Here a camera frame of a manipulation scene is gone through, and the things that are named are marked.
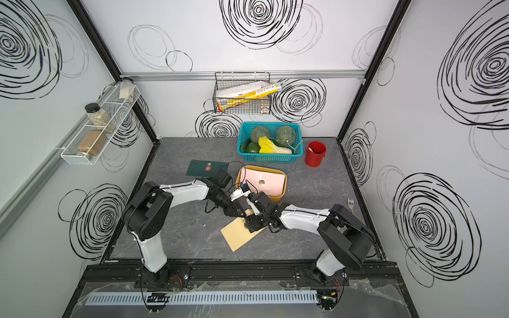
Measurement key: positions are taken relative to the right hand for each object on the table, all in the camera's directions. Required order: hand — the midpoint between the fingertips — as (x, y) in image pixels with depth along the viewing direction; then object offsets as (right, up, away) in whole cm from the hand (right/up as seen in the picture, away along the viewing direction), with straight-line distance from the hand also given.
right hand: (252, 221), depth 87 cm
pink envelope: (+9, +16, +8) cm, 20 cm away
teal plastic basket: (-6, +43, +29) cm, 52 cm away
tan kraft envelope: (-7, -5, -3) cm, 9 cm away
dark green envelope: (-24, +22, +18) cm, 38 cm away
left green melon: (+3, +43, +22) cm, 48 cm away
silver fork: (+47, +7, +7) cm, 48 cm away
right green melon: (+17, +40, +21) cm, 49 cm away
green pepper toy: (-2, +34, +19) cm, 39 cm away
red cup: (+32, +30, +14) cm, 46 cm away
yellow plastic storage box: (+10, +10, +1) cm, 15 cm away
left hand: (-4, +3, 0) cm, 5 cm away
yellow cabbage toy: (+7, +34, +17) cm, 39 cm away
